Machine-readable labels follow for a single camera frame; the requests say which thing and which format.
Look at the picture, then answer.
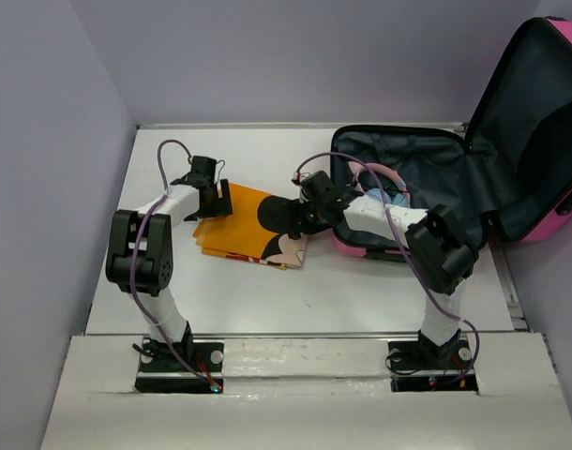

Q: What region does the orange cartoon towel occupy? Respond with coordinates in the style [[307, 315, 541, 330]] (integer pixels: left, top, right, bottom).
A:
[[193, 183, 307, 269]]

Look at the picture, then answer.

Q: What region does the pink hard-shell suitcase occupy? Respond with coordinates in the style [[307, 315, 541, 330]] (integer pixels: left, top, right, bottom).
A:
[[330, 18, 572, 247]]

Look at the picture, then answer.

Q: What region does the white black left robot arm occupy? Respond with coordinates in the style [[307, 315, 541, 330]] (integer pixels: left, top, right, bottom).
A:
[[105, 156, 233, 370]]

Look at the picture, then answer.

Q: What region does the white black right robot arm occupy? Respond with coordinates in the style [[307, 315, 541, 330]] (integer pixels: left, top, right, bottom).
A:
[[287, 171, 478, 368]]

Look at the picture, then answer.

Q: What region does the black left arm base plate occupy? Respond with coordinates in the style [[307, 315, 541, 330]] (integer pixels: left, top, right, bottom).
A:
[[132, 337, 224, 395]]

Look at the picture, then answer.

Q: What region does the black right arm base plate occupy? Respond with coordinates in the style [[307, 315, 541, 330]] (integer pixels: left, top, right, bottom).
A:
[[384, 338, 478, 393]]

